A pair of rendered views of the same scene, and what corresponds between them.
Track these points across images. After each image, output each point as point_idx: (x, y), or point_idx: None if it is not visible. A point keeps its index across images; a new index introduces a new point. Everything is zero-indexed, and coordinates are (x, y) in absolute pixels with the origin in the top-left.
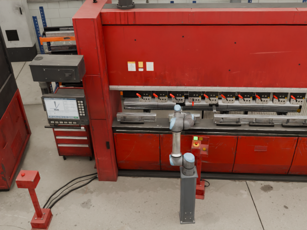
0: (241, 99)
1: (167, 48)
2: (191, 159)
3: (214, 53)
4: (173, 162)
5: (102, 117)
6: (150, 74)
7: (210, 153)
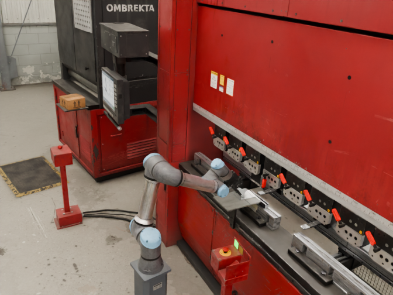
0: None
1: (251, 60)
2: (144, 239)
3: (310, 92)
4: (131, 228)
5: (164, 139)
6: (228, 102)
7: None
